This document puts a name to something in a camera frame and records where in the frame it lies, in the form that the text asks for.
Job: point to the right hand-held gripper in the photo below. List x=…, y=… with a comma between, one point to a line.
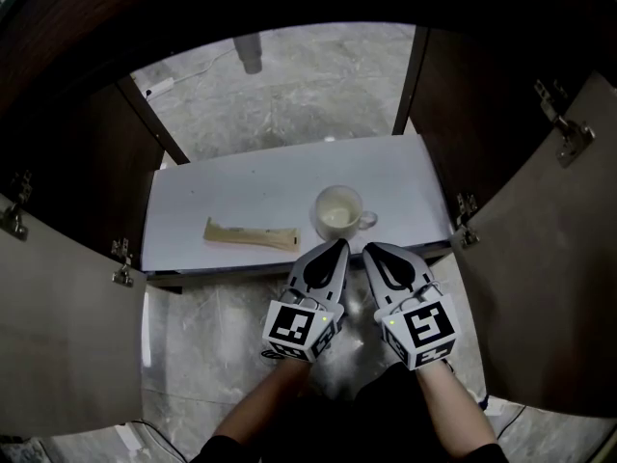
x=424, y=326

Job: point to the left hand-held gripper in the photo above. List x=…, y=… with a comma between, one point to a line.
x=289, y=326

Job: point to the white ceramic mug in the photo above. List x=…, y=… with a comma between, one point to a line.
x=337, y=227

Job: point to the beige toothpaste tube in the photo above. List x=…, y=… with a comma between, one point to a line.
x=250, y=236

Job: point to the grey cabinet door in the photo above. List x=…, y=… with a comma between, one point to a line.
x=544, y=282
x=67, y=331

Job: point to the dark brown cabinet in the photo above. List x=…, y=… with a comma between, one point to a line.
x=72, y=138

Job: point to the person's right forearm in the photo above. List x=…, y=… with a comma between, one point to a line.
x=453, y=403

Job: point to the person's left forearm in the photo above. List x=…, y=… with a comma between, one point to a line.
x=270, y=398

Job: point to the metal door hinge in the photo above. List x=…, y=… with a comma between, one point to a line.
x=14, y=220
x=123, y=270
x=571, y=133
x=466, y=232

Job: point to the white shelf board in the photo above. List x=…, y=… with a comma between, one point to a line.
x=241, y=181

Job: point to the person's black shorts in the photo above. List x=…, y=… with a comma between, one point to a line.
x=366, y=417

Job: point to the white power strip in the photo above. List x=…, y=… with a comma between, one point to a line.
x=492, y=405
x=127, y=437
x=161, y=87

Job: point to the person's black printed shirt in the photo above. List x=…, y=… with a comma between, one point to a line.
x=217, y=451

